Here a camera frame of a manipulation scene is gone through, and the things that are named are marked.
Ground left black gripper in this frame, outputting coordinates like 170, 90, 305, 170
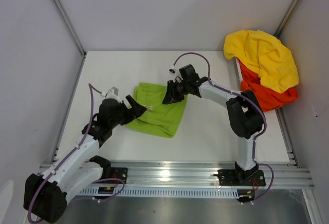
109, 95, 146, 128

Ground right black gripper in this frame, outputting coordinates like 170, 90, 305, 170
163, 80, 190, 104

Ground lime green shorts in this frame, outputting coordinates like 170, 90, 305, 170
126, 82, 187, 138

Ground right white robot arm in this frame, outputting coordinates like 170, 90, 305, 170
162, 64, 266, 185

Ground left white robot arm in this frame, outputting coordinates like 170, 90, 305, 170
23, 95, 147, 223

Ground orange shorts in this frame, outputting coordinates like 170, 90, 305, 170
236, 58, 299, 112

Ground yellow shorts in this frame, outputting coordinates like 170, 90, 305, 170
223, 30, 299, 93

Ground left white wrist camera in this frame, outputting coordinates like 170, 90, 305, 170
101, 87, 121, 102

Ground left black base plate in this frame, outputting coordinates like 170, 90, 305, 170
101, 167, 128, 183

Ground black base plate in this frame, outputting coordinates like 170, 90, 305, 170
213, 169, 266, 186
101, 167, 128, 183

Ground aluminium mounting rail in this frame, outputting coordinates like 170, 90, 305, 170
112, 161, 315, 190

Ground white slotted cable duct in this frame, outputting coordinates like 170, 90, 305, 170
78, 186, 239, 199

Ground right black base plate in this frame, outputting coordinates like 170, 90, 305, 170
213, 169, 266, 186

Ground right aluminium corner post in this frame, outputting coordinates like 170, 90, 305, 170
274, 0, 303, 38

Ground aluminium corner post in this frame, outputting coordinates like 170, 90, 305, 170
51, 0, 86, 58
274, 0, 303, 38

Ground left aluminium corner post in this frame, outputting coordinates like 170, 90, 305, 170
51, 0, 86, 58

